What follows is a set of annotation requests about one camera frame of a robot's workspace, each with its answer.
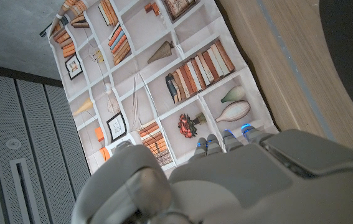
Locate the printed bookshelf backdrop cloth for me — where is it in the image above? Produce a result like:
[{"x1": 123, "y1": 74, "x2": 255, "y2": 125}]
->
[{"x1": 47, "y1": 0, "x2": 280, "y2": 175}]

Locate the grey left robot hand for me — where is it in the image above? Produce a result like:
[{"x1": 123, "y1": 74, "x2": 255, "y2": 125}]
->
[{"x1": 71, "y1": 123, "x2": 353, "y2": 224}]

